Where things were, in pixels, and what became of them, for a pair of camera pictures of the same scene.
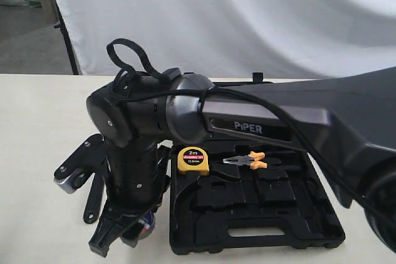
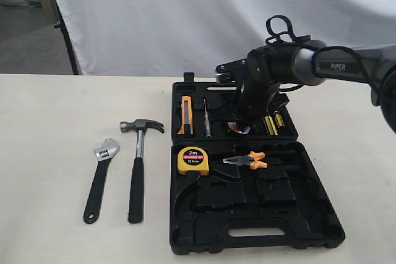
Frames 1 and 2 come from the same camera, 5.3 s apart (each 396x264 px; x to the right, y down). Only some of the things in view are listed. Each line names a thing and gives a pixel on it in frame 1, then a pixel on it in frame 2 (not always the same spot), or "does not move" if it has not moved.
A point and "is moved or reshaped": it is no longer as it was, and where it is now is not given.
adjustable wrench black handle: [93, 206] does not move
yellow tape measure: [193, 160] does not move
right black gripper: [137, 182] → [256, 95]
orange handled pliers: [252, 159] does not move
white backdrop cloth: [228, 23] does not move
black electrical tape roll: [147, 222] is moved or reshaped
